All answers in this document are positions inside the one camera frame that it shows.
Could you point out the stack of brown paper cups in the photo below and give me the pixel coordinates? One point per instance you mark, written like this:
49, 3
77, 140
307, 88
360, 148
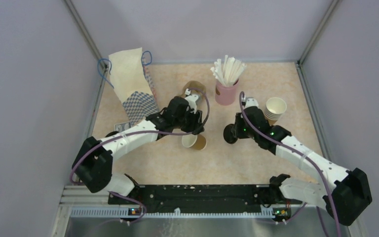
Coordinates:
275, 107

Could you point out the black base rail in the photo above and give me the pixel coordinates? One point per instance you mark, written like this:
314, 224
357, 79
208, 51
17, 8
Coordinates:
206, 199

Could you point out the brown pulp cup carrier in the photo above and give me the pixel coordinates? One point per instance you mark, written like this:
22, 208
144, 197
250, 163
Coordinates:
195, 87

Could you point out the blue checkered paper bag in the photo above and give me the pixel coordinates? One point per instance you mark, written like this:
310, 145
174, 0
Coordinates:
129, 76

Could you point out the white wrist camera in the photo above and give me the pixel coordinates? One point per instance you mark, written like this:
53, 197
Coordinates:
248, 102
193, 99

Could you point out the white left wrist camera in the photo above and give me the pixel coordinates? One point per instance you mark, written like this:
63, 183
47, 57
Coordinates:
193, 99

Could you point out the pink straw holder cup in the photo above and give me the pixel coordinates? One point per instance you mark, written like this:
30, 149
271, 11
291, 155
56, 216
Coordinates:
225, 95

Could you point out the stack of black lids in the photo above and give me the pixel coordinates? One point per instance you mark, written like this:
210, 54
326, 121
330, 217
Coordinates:
112, 133

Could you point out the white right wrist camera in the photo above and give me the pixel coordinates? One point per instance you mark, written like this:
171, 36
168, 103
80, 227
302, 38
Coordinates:
248, 102

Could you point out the bundle of white straws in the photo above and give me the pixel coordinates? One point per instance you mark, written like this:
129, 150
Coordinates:
228, 70

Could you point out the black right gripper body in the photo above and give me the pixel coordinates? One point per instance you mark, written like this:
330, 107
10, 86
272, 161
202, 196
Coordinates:
242, 131

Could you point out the black plastic cup lid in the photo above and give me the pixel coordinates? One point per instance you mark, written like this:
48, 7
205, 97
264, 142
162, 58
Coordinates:
229, 133

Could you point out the small printed card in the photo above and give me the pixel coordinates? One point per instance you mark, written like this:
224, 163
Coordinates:
120, 127

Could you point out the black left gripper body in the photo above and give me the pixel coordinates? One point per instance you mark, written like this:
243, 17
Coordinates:
191, 121

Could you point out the single brown paper cup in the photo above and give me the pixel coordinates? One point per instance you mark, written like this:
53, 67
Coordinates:
195, 142

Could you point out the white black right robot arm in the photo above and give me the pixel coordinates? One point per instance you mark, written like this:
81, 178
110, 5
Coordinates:
344, 193

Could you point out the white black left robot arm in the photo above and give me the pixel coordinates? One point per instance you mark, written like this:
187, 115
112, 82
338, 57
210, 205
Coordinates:
94, 162

